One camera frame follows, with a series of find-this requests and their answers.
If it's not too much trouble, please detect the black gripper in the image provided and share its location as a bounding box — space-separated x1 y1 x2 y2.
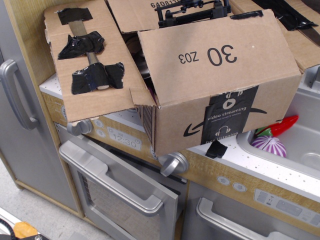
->
154 0 231 28

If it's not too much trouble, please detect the large cardboard box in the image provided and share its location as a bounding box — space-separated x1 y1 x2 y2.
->
43 0 320 157

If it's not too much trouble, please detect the steel pot lid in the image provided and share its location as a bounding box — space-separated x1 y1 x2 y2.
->
133 50 150 79

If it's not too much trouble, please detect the metal utensil taped on flap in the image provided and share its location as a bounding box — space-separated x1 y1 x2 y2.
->
68 20 110 95

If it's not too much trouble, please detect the metal knife taped on flap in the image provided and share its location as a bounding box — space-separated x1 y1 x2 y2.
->
297 27 320 47

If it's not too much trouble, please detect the black tape scrap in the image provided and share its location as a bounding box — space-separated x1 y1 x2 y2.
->
205 140 228 159

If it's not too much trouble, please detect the red toy chili pepper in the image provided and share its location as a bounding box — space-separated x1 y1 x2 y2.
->
254 115 299 137

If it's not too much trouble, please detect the right silver stove knob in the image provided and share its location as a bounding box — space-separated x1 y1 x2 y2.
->
158 152 189 177

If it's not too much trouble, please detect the silver stove knob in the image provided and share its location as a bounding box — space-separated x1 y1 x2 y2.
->
158 152 189 177
66 119 93 136

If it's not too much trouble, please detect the purple striped toy onion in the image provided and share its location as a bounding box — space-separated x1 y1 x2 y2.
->
251 135 287 158

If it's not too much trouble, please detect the left silver stove knob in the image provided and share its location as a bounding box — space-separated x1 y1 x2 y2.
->
66 119 93 136

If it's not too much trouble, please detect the grey toy sink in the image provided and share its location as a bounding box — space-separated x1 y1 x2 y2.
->
236 65 320 179

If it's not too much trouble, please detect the silver oven door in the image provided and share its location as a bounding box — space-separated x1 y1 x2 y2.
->
58 139 179 240

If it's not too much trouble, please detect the silver dishwasher door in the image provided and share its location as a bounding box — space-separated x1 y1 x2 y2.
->
181 182 319 240

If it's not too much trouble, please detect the silver fridge door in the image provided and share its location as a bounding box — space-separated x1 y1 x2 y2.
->
0 0 81 215

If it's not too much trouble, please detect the black cable bottom left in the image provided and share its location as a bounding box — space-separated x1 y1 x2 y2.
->
0 217 16 239

